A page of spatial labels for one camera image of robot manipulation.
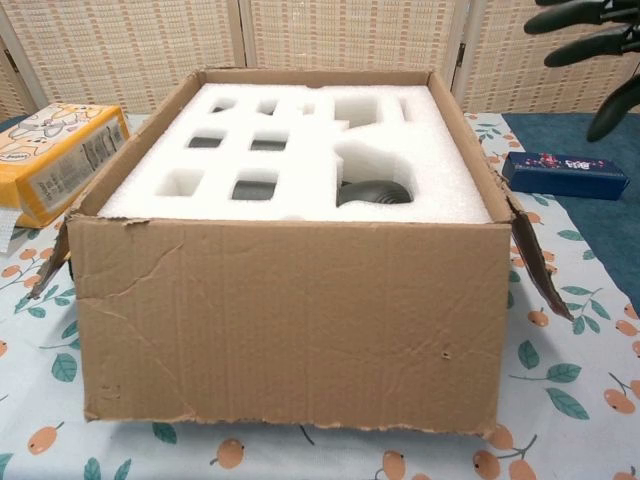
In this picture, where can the red cardboard box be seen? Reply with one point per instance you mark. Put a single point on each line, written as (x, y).
(300, 325)

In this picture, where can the white blister packet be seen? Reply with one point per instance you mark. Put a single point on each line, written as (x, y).
(10, 232)

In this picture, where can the dark blue rectangular box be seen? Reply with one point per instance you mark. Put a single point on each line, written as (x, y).
(565, 175)

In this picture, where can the woven folding screen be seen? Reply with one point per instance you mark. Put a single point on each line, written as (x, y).
(350, 35)

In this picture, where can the yellow cartoon tissue pack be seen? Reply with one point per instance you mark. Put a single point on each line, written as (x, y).
(55, 160)

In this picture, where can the gray ribbed pot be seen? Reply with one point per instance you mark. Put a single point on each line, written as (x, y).
(375, 196)

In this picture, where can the floral print tablecloth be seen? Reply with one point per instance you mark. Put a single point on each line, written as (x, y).
(50, 400)

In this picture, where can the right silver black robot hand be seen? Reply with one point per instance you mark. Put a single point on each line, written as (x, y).
(585, 47)

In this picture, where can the white foam insert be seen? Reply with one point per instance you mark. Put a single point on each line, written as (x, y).
(450, 165)

